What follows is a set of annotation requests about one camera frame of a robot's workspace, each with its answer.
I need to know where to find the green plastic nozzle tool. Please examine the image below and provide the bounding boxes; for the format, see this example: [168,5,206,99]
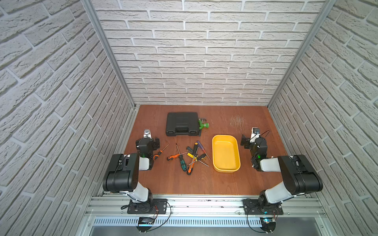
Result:
[198,119,209,130]

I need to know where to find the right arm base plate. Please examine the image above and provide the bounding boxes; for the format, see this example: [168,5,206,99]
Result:
[242,199,284,215]

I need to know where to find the small orange black screwdriver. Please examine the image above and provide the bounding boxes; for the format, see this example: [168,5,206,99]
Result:
[153,144,169,160]

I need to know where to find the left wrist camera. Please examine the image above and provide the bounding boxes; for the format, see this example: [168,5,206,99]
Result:
[143,129,152,139]

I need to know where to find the black screwdriver yellow cap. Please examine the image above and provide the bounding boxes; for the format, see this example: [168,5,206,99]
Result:
[191,142,198,165]

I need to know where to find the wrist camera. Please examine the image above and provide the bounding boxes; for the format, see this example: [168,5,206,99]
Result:
[143,129,152,139]
[250,127,260,143]

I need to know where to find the black yellow stubby screwdriver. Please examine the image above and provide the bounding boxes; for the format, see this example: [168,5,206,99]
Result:
[196,154,206,162]

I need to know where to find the blue transparent red screwdriver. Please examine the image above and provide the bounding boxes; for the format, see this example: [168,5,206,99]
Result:
[197,141,211,160]

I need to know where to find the controller board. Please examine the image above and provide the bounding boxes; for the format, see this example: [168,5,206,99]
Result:
[137,217,155,228]
[260,218,276,232]

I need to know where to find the orange black long screwdriver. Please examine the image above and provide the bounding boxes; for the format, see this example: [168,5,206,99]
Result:
[187,163,194,175]

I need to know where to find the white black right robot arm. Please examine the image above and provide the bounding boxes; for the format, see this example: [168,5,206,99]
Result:
[241,134,323,215]

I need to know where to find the black plastic tool case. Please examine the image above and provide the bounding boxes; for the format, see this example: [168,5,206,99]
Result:
[165,112,199,137]

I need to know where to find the right controller board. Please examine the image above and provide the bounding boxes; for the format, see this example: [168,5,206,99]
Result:
[260,218,276,232]

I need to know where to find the green black screwdriver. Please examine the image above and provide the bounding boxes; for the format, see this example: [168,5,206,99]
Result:
[176,144,187,172]

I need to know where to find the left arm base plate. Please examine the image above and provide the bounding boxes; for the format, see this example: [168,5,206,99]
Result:
[127,199,167,214]

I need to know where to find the orange black left screwdriver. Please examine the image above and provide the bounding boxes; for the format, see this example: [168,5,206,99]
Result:
[167,153,183,161]

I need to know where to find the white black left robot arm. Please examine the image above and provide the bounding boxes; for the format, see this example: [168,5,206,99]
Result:
[102,137,160,214]

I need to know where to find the left controller board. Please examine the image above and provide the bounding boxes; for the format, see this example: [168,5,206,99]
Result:
[137,217,155,228]

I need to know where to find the black yellow dotted screwdriver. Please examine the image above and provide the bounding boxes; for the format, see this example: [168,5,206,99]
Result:
[187,147,204,154]

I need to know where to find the aluminium front rail frame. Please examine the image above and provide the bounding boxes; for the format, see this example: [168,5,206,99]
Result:
[77,194,335,236]

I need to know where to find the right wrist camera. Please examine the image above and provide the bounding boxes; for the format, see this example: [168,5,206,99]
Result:
[250,127,260,143]

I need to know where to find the yellow plastic storage box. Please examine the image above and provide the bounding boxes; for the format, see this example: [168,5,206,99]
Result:
[212,135,241,173]

